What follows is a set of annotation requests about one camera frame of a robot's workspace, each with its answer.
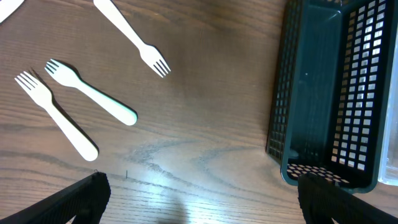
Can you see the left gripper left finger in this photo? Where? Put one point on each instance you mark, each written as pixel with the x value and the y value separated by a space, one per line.
pixel 82 202

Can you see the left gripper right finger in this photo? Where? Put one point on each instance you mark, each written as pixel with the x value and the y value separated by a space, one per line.
pixel 322 202

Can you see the clear white perforated basket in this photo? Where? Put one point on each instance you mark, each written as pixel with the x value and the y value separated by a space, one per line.
pixel 388 163

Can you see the white fork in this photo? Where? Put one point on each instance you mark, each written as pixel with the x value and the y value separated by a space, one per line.
pixel 43 97
pixel 150 55

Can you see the dark green plastic basket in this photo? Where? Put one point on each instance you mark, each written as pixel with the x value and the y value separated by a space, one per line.
pixel 331 90

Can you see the white fork mint edge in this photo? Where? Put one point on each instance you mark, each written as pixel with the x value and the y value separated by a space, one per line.
pixel 67 77

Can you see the white spoon far left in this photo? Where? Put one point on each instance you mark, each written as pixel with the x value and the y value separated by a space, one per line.
pixel 7 7

